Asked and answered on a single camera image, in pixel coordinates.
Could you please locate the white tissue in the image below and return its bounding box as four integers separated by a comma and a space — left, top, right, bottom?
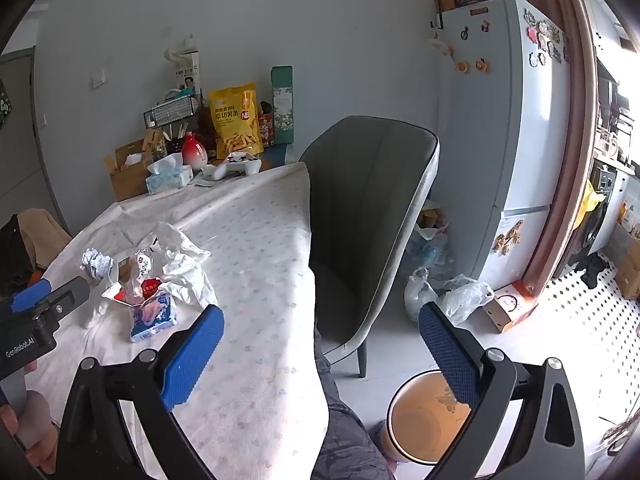
150, 222, 213, 311

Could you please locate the dark cloth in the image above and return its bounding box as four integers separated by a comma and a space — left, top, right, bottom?
0, 214, 34, 293

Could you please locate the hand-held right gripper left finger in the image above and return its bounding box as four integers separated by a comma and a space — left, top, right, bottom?
50, 304, 226, 480

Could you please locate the white bin with orange inside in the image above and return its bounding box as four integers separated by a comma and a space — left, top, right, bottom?
384, 370, 482, 466

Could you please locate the person's left hand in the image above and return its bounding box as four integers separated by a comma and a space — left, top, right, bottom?
0, 360, 58, 476

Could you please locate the white carton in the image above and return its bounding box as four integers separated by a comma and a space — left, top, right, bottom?
175, 50, 201, 98

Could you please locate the cluster of brown fridge magnets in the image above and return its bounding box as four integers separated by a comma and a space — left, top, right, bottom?
492, 220, 524, 254

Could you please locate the clear plastic bag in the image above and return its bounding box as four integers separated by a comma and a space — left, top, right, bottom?
404, 267, 496, 325

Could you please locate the bag of plastic bottles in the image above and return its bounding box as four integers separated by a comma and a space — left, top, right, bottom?
400, 200, 452, 272

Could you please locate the pink door frame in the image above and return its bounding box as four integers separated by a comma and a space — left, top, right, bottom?
517, 0, 602, 297

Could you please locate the dark washing machine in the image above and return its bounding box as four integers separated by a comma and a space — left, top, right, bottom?
565, 165, 617, 267

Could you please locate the white and orange box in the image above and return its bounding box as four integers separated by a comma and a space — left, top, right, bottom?
481, 281, 539, 334

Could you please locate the cluster of colourful fridge magnets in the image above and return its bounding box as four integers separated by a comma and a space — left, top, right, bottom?
522, 7, 572, 69

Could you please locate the open cardboard box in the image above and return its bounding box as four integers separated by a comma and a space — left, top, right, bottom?
104, 139, 152, 202

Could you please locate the large cardboard box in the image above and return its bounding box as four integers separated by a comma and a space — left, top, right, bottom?
612, 220, 640, 302

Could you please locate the white refrigerator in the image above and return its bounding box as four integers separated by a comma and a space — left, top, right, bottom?
434, 0, 573, 292

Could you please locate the black cloth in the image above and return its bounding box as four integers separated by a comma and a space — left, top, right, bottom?
575, 252, 612, 289

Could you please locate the tall green box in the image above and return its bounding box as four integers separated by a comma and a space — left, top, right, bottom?
271, 66, 297, 149

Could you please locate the white paper ball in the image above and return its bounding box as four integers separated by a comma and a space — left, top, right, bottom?
81, 247, 117, 281

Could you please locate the person's leg in grey pants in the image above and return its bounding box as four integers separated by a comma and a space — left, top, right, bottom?
312, 335, 397, 480

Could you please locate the white dotted tablecloth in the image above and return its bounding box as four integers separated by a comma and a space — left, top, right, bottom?
25, 162, 332, 480

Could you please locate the blue tissue packet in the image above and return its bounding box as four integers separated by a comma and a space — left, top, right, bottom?
129, 292, 177, 343

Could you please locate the kitchen shelf rack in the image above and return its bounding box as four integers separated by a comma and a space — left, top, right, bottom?
594, 74, 640, 172

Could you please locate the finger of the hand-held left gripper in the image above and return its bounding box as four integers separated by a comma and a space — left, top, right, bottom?
31, 276, 91, 321
11, 280, 52, 313

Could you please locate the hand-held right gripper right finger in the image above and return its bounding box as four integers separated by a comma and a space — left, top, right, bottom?
418, 301, 586, 480

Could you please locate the blue and white tissue box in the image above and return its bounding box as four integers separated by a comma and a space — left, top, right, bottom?
146, 154, 194, 196

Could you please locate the grey upholstered chair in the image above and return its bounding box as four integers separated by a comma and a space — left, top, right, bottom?
298, 116, 441, 379

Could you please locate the red and white vase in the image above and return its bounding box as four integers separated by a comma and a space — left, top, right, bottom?
181, 132, 209, 170

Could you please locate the red and silver snack wrapper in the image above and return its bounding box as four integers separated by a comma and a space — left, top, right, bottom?
102, 252, 171, 307

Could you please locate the yellow snack bag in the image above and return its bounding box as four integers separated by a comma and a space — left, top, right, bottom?
208, 83, 265, 159

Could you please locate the tan chair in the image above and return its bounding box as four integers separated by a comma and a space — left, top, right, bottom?
19, 209, 72, 267

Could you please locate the black wire basket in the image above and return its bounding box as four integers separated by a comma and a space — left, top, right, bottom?
144, 96, 200, 129

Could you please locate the white game controller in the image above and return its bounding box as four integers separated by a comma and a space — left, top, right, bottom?
207, 152, 262, 181

